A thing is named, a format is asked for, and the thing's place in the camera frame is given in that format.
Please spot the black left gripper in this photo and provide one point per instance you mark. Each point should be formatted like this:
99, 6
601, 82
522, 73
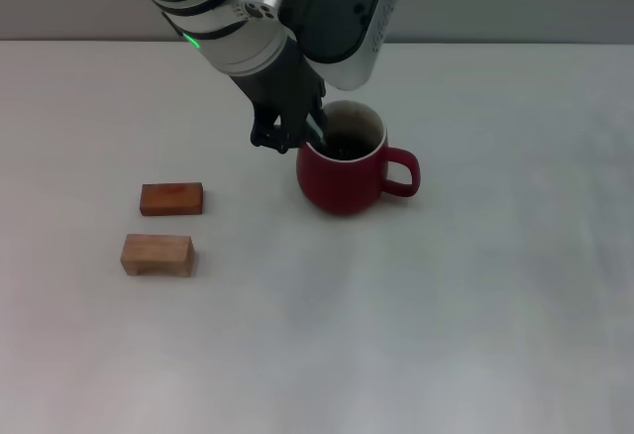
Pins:
282, 87

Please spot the black and silver wrist camera box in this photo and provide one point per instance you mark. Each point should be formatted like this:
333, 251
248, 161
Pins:
342, 13

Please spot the light wooden block with notch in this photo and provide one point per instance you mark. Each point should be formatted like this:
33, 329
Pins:
153, 253

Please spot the dark coffee liquid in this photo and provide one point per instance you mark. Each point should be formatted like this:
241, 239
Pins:
354, 146

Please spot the red ceramic mug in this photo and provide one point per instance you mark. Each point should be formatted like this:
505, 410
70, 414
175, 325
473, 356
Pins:
342, 186

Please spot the dark reddish wooden block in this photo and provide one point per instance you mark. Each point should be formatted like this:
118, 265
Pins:
171, 198

